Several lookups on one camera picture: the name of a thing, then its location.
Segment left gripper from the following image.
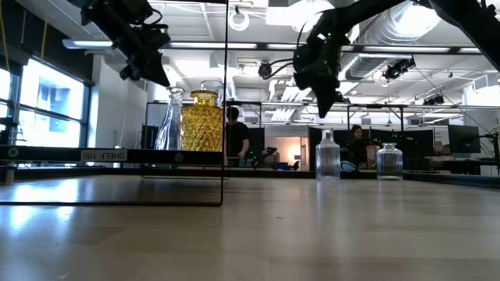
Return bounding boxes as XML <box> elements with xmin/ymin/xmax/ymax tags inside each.
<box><xmin>127</xmin><ymin>23</ymin><xmax>171</xmax><ymax>87</ymax></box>

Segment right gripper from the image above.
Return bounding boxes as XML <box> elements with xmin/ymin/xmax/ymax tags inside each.
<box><xmin>293</xmin><ymin>33</ymin><xmax>351</xmax><ymax>119</ymax></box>

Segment clear ribbed glass bottle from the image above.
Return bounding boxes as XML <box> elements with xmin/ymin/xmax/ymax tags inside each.
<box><xmin>314</xmin><ymin>130</ymin><xmax>341</xmax><ymax>181</ymax></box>

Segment clear fluted glass carafe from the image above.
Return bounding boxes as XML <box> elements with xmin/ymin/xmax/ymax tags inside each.
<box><xmin>154</xmin><ymin>86</ymin><xmax>185</xmax><ymax>151</ymax></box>

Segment amber hobnail glass vase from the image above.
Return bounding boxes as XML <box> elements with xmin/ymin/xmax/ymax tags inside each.
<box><xmin>180</xmin><ymin>89</ymin><xmax>226</xmax><ymax>153</ymax></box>

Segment white shelf label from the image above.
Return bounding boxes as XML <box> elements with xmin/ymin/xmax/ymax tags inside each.
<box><xmin>80</xmin><ymin>149</ymin><xmax>129</xmax><ymax>162</ymax></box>

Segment person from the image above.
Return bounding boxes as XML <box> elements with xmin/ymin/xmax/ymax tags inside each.
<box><xmin>343</xmin><ymin>124</ymin><xmax>370</xmax><ymax>169</ymax></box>
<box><xmin>225</xmin><ymin>106</ymin><xmax>251</xmax><ymax>167</ymax></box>

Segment blue white round object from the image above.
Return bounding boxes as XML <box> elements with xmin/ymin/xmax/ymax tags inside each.
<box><xmin>337</xmin><ymin>160</ymin><xmax>360</xmax><ymax>175</ymax></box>

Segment orange box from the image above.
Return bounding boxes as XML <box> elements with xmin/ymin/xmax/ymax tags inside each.
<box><xmin>366</xmin><ymin>145</ymin><xmax>380</xmax><ymax>169</ymax></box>

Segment black track spotlight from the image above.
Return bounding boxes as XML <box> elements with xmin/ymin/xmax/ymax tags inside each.
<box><xmin>423</xmin><ymin>94</ymin><xmax>446</xmax><ymax>107</ymax></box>
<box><xmin>381</xmin><ymin>57</ymin><xmax>416</xmax><ymax>82</ymax></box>

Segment black device green lights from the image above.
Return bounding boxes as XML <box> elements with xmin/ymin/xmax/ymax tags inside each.
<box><xmin>250</xmin><ymin>146</ymin><xmax>279</xmax><ymax>169</ymax></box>

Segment clear ribbed glass jar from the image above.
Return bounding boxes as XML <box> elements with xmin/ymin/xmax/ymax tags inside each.
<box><xmin>376</xmin><ymin>142</ymin><xmax>404</xmax><ymax>181</ymax></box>

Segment black partition screens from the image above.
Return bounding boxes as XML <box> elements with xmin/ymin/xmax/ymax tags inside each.
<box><xmin>308</xmin><ymin>126</ymin><xmax>434</xmax><ymax>171</ymax></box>

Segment large window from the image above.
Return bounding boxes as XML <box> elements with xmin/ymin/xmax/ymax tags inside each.
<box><xmin>0</xmin><ymin>58</ymin><xmax>91</xmax><ymax>149</ymax></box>

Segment black desk monitor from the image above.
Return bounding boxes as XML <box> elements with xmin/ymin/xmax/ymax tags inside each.
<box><xmin>448</xmin><ymin>124</ymin><xmax>481</xmax><ymax>154</ymax></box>

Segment black ceiling camera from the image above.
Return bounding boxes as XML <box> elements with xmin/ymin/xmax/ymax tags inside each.
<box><xmin>257</xmin><ymin>61</ymin><xmax>273</xmax><ymax>79</ymax></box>
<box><xmin>120</xmin><ymin>63</ymin><xmax>142</xmax><ymax>82</ymax></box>

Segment silver air duct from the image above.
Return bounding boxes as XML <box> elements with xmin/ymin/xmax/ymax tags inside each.
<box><xmin>343</xmin><ymin>0</ymin><xmax>454</xmax><ymax>81</ymax></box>

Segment black ceiling light rail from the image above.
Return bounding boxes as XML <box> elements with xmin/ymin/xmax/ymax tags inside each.
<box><xmin>62</xmin><ymin>37</ymin><xmax>500</xmax><ymax>55</ymax></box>

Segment white ring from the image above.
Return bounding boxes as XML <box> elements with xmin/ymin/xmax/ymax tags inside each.
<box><xmin>228</xmin><ymin>9</ymin><xmax>251</xmax><ymax>32</ymax></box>

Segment wooden shelf black frame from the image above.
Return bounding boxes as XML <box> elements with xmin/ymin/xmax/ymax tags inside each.
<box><xmin>0</xmin><ymin>0</ymin><xmax>232</xmax><ymax>208</ymax></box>

